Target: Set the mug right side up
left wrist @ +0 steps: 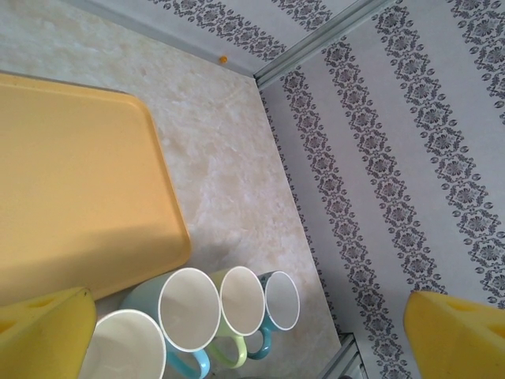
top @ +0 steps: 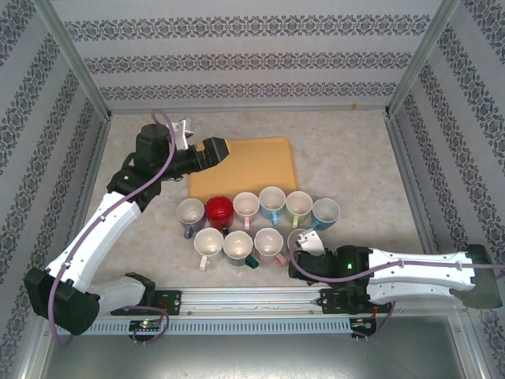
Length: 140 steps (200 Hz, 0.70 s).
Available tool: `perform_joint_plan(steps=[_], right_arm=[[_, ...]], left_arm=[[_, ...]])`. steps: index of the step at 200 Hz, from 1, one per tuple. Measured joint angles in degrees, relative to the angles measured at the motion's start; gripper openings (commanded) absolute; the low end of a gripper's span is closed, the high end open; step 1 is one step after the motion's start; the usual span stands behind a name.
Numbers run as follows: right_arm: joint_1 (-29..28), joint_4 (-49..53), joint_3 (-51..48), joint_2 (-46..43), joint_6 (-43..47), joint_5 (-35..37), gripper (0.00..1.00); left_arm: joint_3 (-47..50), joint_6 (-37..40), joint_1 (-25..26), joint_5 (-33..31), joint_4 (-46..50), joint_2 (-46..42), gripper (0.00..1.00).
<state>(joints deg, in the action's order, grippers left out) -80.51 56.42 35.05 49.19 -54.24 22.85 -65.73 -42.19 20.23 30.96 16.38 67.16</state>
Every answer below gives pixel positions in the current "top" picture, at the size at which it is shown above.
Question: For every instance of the dark green mug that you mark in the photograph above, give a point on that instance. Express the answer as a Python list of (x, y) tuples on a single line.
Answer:
[(238, 246)]

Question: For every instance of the light blue mug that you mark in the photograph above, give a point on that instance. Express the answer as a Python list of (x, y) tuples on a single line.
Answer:
[(272, 201)]

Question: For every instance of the small controller circuit board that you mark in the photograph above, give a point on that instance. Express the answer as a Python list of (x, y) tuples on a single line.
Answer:
[(146, 325), (363, 323)]

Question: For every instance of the left arm white wrist camera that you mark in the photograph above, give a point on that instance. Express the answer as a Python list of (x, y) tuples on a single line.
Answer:
[(182, 134)]

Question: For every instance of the light green mug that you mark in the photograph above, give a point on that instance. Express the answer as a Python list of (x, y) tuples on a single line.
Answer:
[(298, 205)]

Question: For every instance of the right arm white wrist camera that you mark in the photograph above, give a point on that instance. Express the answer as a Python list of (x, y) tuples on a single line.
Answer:
[(313, 242)]

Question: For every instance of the arm white wrist camera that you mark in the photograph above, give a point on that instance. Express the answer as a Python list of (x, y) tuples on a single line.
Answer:
[(182, 134), (313, 242)]

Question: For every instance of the yellow plastic tray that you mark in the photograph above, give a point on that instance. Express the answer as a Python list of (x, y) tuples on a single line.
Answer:
[(252, 169)]

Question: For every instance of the purple mug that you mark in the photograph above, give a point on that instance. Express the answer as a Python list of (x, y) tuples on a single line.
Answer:
[(190, 215)]

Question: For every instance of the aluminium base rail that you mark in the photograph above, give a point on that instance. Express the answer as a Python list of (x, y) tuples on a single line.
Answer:
[(252, 302)]

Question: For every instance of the grey metal sheet panel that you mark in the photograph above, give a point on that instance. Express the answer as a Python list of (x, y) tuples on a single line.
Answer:
[(252, 355)]

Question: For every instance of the blue mug with flower print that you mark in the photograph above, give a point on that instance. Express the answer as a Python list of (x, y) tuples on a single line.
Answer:
[(325, 213)]

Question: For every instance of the pale pink mug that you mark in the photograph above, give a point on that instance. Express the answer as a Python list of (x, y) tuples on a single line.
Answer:
[(245, 207)]

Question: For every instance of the aluminium side rail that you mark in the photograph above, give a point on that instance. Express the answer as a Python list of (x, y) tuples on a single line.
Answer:
[(412, 173), (88, 189)]

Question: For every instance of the aluminium back rail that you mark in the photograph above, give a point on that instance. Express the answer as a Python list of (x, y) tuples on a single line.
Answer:
[(252, 109)]

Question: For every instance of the aluminium frame post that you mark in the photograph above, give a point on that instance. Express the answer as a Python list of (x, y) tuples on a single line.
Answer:
[(426, 55), (75, 63)]

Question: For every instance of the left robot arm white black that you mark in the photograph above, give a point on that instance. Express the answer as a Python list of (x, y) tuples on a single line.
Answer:
[(94, 233)]

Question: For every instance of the white mug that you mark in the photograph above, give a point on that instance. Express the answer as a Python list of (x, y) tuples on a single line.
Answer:
[(208, 242)]

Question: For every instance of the grey mug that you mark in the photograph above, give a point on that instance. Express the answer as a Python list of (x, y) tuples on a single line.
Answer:
[(294, 236)]

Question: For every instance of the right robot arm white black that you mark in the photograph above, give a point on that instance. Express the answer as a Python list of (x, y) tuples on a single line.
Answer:
[(418, 272)]

